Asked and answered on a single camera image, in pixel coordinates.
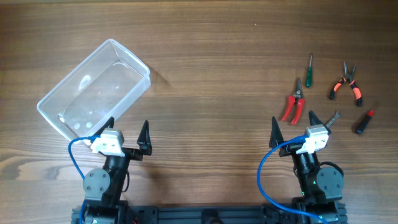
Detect small metal wrench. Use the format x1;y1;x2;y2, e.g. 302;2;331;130
325;111;341;128

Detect red handled cutters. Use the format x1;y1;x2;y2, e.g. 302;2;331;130
281;78;305;125

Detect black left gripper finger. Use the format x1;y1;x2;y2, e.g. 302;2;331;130
95;116;114;135
137;120;152;156

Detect black red screwdriver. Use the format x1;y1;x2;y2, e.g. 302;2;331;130
354;110;374;134

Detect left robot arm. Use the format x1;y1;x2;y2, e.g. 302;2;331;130
68;117;152;224

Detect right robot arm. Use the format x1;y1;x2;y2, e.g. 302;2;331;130
265;111;347;223

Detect clear plastic storage container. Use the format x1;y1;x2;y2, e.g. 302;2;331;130
37;39;151;141

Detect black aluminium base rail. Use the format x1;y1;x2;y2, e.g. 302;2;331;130
84;203;348;224

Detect green handled screwdriver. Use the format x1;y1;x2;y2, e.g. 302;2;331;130
305;54;313;88

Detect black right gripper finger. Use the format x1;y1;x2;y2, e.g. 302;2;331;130
269;116;284;148
308;110;331;134

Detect orange black needle-nose pliers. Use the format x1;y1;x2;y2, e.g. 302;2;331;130
328;62;363;107

